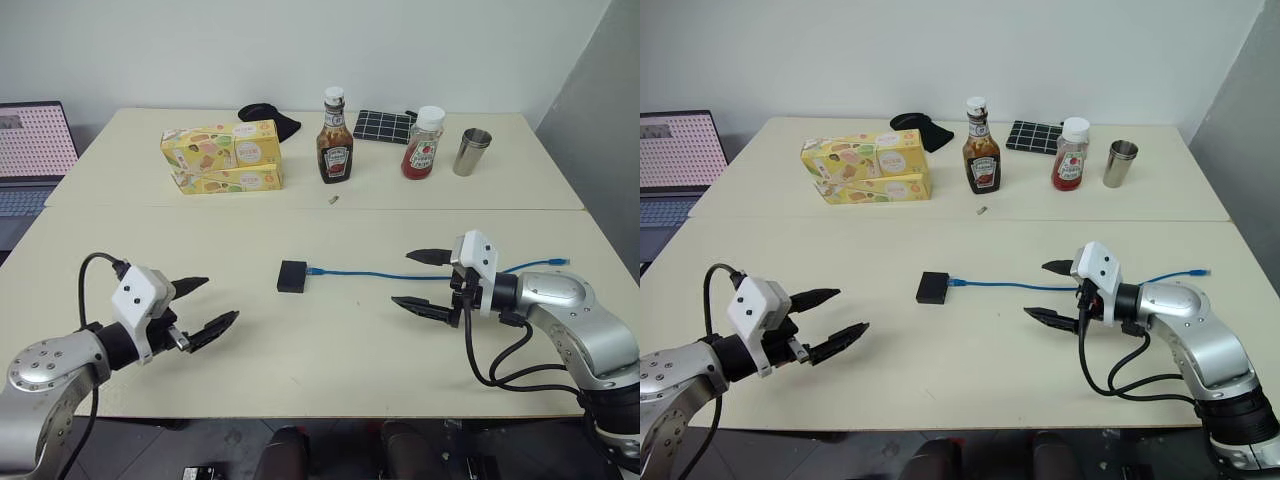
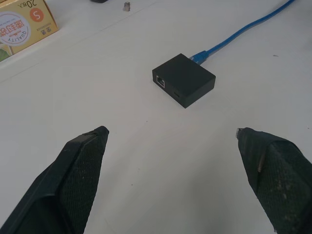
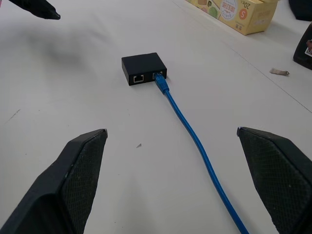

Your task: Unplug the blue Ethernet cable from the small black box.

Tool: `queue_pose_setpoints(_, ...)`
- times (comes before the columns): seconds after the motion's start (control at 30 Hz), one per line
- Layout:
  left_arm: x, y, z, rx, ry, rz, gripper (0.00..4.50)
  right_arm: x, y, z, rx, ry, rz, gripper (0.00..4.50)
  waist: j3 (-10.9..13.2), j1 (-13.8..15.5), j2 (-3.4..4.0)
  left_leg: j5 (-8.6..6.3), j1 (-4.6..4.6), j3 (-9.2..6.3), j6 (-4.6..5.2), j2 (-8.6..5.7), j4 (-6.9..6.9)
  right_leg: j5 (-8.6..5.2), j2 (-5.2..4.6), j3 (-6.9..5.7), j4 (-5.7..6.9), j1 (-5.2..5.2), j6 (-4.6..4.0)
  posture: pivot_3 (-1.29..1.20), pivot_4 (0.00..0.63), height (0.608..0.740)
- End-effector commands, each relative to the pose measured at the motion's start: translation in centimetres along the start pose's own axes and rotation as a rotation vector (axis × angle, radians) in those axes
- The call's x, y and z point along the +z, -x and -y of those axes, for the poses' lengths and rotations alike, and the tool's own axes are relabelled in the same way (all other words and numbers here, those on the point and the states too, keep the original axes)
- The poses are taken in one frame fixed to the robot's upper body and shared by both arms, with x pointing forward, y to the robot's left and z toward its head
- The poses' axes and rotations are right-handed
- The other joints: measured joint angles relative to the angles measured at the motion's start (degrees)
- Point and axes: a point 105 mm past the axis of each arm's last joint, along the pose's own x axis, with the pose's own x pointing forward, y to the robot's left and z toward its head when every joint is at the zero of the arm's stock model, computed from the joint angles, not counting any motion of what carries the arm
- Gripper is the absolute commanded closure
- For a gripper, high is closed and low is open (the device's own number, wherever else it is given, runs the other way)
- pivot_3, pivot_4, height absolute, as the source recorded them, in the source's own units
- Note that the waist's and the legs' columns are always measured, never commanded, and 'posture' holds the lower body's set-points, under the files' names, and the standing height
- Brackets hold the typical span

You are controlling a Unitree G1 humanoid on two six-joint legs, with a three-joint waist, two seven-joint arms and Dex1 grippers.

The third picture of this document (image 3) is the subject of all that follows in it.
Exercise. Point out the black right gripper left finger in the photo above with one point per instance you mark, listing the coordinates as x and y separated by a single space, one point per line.
61 185

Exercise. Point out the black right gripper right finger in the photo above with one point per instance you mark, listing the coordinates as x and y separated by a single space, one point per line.
280 175

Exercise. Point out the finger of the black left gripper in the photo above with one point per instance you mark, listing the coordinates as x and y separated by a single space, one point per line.
40 8

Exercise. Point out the black network adapter box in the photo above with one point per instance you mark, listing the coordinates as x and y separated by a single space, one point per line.
143 68

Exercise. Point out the torn paper scrap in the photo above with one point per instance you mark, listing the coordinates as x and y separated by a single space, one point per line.
279 71

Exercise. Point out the dark bottle with label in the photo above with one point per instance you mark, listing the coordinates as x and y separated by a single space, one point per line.
304 48

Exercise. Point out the yellow printed cardboard box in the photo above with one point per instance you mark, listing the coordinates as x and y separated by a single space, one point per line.
243 14

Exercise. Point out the black object at table edge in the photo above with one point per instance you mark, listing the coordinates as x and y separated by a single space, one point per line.
301 8

